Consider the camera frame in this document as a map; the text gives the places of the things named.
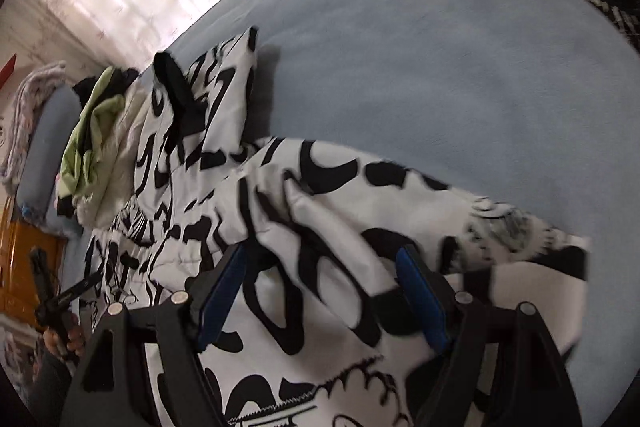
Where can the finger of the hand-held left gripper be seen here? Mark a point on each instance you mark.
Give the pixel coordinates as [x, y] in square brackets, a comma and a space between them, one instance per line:
[80, 287]
[40, 274]

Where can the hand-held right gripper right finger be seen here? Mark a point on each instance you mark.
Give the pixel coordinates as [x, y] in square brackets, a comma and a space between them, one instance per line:
[420, 302]

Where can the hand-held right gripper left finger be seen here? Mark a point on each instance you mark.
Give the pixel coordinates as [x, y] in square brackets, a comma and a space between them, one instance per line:
[220, 297]

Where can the white black printed jacket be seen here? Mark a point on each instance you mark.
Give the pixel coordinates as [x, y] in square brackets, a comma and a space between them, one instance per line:
[325, 217]

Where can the person's left forearm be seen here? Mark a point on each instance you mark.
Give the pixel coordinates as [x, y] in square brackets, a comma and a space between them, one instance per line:
[47, 387]

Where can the person's left hand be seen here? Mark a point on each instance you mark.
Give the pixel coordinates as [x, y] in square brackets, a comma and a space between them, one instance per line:
[77, 337]

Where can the orange wooden furniture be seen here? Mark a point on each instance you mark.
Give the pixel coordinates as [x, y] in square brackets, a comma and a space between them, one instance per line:
[20, 257]

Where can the silver white folded jacket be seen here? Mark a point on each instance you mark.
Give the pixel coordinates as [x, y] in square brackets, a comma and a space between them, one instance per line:
[120, 167]

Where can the blue rolled duvet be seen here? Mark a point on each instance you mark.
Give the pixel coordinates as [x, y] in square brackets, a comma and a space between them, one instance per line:
[45, 142]

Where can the green folded jacket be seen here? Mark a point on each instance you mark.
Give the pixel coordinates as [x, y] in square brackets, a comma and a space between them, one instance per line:
[85, 142]

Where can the pale patterned folded blanket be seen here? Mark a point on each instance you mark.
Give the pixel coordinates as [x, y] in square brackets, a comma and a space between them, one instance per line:
[30, 92]

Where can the blue bed blanket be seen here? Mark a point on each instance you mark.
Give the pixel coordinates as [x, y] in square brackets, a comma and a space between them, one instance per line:
[425, 82]

